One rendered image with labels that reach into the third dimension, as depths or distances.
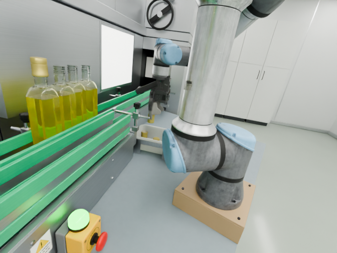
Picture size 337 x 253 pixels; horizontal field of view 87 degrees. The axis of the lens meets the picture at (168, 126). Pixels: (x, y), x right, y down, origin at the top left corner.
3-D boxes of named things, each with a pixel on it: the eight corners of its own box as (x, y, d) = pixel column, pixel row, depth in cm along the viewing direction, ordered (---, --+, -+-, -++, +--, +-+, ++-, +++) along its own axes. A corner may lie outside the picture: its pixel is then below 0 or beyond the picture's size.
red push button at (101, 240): (96, 224, 43) (109, 228, 42) (96, 236, 44) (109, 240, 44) (86, 240, 39) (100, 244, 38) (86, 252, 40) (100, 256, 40)
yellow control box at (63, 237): (77, 229, 47) (75, 208, 44) (103, 237, 46) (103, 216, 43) (56, 255, 41) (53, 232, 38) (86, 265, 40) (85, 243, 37)
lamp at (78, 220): (76, 213, 43) (76, 204, 42) (94, 218, 42) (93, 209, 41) (62, 229, 39) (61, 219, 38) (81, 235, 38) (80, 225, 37)
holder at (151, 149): (132, 136, 103) (133, 123, 100) (178, 146, 99) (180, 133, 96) (118, 149, 87) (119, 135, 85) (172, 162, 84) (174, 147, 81)
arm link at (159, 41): (157, 36, 71) (153, 37, 78) (154, 66, 75) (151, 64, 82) (176, 40, 73) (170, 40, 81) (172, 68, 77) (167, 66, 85)
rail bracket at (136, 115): (114, 124, 82) (115, 97, 77) (149, 131, 79) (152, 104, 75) (111, 126, 79) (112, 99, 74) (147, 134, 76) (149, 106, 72)
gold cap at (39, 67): (46, 77, 44) (44, 58, 42) (29, 76, 43) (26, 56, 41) (50, 75, 47) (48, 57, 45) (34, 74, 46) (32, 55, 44)
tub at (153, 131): (141, 137, 102) (142, 123, 99) (178, 145, 99) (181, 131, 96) (128, 150, 86) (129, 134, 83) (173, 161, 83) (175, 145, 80)
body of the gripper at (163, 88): (165, 105, 82) (168, 78, 77) (147, 101, 83) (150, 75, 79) (168, 101, 89) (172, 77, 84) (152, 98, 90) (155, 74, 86)
